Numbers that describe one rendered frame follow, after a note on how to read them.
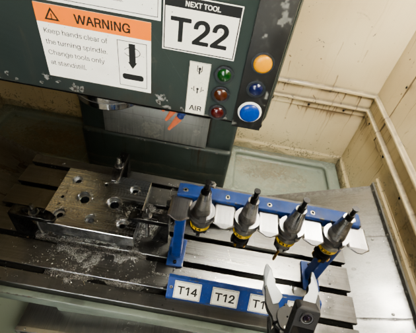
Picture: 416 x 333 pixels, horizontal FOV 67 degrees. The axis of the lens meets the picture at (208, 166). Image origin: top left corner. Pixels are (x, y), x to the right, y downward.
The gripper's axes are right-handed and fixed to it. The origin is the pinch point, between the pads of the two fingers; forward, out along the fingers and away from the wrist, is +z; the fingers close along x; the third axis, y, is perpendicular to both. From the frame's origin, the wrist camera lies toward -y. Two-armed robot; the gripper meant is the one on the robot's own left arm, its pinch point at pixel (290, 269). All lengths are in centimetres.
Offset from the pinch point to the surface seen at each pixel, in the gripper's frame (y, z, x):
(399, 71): -3, 101, 53
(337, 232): -5.5, 8.6, 9.9
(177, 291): 26.1, 0.8, -24.6
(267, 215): -1.8, 12.6, -5.9
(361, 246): -2.0, 8.4, 17.2
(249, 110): -37.8, 4.3, -18.3
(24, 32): -43, 5, -51
